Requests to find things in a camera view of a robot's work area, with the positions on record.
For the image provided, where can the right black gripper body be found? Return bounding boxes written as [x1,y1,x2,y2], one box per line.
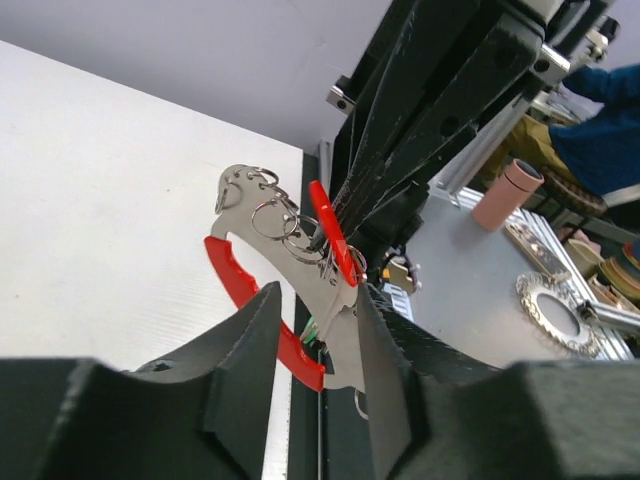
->
[330,1,610,250]

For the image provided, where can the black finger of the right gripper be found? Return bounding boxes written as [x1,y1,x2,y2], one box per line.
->
[362,22,542,222]
[333,1,480,235]

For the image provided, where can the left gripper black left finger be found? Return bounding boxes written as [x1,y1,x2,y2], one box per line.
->
[1,282,281,479]

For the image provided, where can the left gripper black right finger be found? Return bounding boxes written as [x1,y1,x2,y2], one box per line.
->
[357,287,639,479]

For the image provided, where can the green headed key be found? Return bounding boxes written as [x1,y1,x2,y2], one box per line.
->
[300,317,318,345]

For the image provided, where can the red headed key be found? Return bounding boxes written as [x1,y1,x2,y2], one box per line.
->
[309,180,360,287]

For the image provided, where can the black headed key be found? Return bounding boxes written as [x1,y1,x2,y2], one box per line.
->
[309,223,327,252]

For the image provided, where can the red handled metal key holder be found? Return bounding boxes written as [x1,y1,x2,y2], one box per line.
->
[204,164,366,392]

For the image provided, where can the pink cylindrical container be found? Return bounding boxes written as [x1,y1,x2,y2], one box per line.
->
[471,159,544,232]

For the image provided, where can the person in blue clothing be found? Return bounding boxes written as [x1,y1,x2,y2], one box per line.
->
[549,64,639,196]

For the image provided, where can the right white cable duct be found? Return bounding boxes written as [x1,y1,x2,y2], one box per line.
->
[381,283,415,323]

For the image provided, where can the right aluminium table rail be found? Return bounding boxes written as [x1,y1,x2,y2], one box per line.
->
[317,140,333,194]

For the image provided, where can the ornate silver picture frame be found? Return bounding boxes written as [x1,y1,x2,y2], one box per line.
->
[515,272,600,358]

